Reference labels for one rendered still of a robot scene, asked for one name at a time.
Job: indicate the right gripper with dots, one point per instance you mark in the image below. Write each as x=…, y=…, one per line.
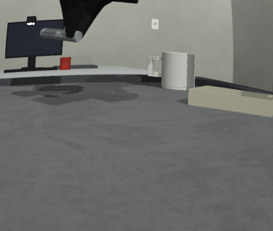
x=78, y=15

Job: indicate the grey mug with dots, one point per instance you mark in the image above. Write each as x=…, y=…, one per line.
x=178, y=70

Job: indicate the cream open tray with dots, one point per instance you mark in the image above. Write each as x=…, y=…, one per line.
x=233, y=100

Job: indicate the grey metal cylinder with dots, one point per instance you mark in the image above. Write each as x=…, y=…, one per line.
x=58, y=34

